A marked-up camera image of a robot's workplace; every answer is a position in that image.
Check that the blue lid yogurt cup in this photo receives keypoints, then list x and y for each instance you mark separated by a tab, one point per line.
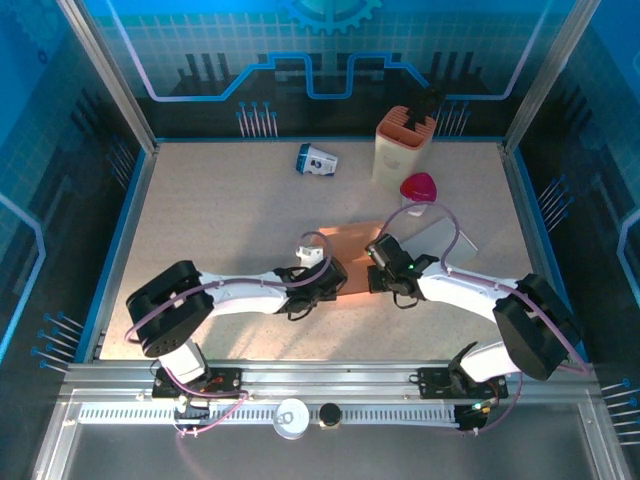
320	162

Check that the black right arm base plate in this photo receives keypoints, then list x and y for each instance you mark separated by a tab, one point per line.
435	382

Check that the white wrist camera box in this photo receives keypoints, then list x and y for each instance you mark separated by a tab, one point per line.
380	257
306	252

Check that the aluminium right frame post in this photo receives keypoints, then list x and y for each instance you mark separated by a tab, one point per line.
540	85

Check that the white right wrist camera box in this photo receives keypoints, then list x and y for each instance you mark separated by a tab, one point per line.
380	257

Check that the grey metal shelf plate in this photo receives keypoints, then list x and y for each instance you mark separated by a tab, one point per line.
325	455

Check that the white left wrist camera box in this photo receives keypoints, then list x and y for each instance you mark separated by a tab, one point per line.
306	252

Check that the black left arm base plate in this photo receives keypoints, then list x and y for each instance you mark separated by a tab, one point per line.
225	382

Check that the black round knob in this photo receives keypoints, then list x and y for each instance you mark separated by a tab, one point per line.
330	414

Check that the brown paper box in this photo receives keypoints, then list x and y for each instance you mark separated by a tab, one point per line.
350	240

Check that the aluminium frame post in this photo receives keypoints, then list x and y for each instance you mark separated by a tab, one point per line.
115	85
540	85

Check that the aluminium left frame post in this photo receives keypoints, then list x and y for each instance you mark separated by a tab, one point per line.
115	85

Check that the small electronics board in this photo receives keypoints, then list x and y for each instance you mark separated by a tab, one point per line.
192	410
472	415

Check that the aluminium front frame rail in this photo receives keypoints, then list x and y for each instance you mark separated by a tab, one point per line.
325	377

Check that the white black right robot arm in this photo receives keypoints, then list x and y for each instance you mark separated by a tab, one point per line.
460	290

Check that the pink lid yogurt cup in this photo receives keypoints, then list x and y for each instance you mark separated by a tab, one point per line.
419	185

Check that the white paper box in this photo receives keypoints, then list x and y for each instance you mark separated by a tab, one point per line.
435	240

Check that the beige orange knife block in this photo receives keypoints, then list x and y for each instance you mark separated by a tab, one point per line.
395	155

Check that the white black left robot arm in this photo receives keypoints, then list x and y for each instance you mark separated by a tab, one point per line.
240	292

